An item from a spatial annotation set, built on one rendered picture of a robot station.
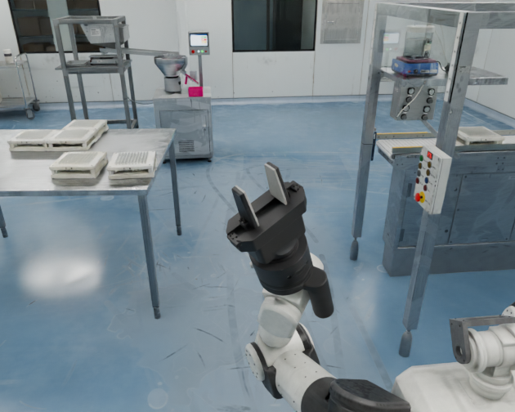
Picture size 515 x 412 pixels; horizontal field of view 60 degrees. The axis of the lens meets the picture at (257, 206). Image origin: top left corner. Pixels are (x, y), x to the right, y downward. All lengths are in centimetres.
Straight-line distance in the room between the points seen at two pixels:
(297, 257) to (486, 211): 276
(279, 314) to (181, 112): 440
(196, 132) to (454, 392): 452
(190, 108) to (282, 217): 445
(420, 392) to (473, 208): 255
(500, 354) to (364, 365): 190
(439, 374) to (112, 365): 208
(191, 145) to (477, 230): 312
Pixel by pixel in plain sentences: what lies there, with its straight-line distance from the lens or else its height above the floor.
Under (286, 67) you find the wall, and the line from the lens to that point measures 789.
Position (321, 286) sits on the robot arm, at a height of 145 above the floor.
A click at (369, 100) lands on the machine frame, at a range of 294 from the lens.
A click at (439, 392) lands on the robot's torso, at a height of 128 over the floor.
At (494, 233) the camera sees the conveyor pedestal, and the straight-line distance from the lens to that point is 346.
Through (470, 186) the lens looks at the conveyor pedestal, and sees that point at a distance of 318.
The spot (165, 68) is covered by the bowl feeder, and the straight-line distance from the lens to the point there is 511.
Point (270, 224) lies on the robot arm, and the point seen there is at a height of 157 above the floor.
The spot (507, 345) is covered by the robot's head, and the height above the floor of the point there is 138.
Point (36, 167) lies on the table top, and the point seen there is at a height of 89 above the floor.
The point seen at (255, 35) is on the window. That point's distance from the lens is 775.
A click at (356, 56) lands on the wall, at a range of 815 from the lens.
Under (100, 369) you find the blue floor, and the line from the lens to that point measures 267.
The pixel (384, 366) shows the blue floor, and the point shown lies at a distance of 264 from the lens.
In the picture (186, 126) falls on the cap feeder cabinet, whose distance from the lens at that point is 505.
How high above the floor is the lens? 185
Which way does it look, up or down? 27 degrees down
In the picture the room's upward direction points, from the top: straight up
